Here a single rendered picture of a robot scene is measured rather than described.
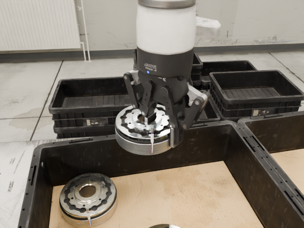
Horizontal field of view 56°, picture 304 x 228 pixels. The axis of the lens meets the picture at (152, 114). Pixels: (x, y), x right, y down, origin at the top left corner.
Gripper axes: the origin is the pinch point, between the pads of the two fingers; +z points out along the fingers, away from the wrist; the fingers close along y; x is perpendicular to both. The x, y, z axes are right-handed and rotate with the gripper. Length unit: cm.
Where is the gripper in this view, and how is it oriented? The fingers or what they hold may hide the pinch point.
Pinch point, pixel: (162, 130)
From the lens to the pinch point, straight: 45.0
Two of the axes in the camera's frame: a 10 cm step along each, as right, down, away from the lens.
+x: 6.0, -4.4, 6.7
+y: 8.0, 3.3, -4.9
